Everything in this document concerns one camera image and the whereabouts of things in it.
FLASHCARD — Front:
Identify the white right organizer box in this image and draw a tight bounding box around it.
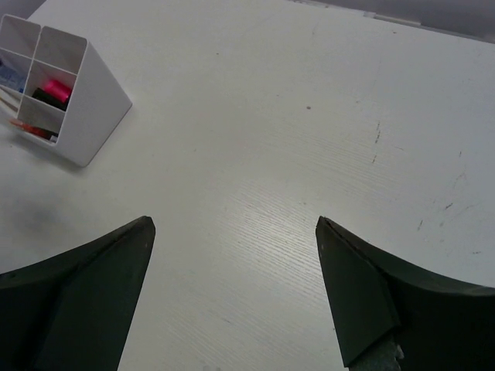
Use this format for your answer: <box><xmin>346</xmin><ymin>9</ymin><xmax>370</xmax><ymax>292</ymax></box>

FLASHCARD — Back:
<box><xmin>17</xmin><ymin>26</ymin><xmax>132</xmax><ymax>167</ymax></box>

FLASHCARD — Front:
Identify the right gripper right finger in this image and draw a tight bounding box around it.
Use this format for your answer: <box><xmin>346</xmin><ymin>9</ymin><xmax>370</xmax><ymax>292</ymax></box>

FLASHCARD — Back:
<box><xmin>316</xmin><ymin>217</ymin><xmax>494</xmax><ymax>370</ymax></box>

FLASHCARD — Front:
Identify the red orange pen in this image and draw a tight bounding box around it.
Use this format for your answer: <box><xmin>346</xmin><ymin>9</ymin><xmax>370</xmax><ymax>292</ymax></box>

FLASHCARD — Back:
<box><xmin>9</xmin><ymin>119</ymin><xmax>58</xmax><ymax>142</ymax></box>

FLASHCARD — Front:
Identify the pink black highlighter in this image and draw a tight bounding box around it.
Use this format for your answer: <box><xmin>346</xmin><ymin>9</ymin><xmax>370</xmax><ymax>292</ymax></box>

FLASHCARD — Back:
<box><xmin>32</xmin><ymin>80</ymin><xmax>72</xmax><ymax>111</ymax></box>

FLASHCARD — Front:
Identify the white left organizer box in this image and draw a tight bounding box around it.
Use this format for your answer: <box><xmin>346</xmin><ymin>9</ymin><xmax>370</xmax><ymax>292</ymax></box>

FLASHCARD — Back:
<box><xmin>1</xmin><ymin>15</ymin><xmax>41</xmax><ymax>117</ymax></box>

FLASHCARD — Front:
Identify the white organizer box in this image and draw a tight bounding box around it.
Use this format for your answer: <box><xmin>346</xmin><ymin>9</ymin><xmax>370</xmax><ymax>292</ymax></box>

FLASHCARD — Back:
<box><xmin>1</xmin><ymin>15</ymin><xmax>41</xmax><ymax>117</ymax></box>
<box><xmin>17</xmin><ymin>26</ymin><xmax>132</xmax><ymax>167</ymax></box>

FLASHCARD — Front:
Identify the yellow capped white marker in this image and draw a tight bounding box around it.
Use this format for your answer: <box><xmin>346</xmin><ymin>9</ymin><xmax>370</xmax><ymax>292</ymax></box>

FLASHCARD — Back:
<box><xmin>1</xmin><ymin>87</ymin><xmax>22</xmax><ymax>116</ymax></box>

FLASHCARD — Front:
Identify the clear glue bottle blue cap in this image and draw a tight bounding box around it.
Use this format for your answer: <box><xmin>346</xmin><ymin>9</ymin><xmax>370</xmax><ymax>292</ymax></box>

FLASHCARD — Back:
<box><xmin>0</xmin><ymin>60</ymin><xmax>26</xmax><ymax>93</ymax></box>

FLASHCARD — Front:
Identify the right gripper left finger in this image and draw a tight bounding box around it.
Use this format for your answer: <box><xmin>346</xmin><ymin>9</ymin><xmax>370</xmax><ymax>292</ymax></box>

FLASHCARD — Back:
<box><xmin>1</xmin><ymin>216</ymin><xmax>155</xmax><ymax>370</ymax></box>

